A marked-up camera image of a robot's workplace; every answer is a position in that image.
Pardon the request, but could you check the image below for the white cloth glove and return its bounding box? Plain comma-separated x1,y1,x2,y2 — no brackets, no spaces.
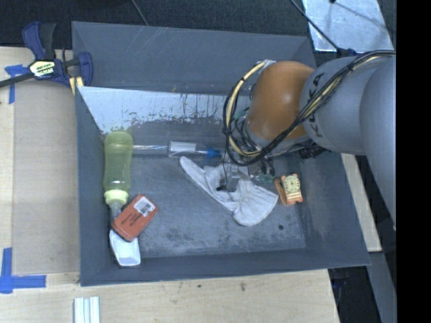
178,155,280,227

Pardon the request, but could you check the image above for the orange toy clock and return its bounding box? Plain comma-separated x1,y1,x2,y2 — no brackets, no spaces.
273,173,304,206

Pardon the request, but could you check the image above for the clear plastic tube blue cap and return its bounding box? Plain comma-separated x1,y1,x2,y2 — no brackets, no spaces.
132,141,224,164

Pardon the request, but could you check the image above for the grey metal bin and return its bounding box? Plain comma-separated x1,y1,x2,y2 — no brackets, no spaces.
70,21,372,287

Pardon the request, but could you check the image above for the orange box with barcode label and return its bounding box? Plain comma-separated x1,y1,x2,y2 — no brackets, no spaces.
110,194,159,243

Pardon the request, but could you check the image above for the yellow-green baby bottle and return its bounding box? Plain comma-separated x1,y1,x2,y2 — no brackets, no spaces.
102,131,135,219

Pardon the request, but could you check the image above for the pale wood board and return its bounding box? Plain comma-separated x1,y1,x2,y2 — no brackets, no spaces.
11,79,81,276

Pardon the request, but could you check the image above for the black cylinder on white bracket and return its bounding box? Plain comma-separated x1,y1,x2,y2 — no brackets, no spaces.
299,146,327,160

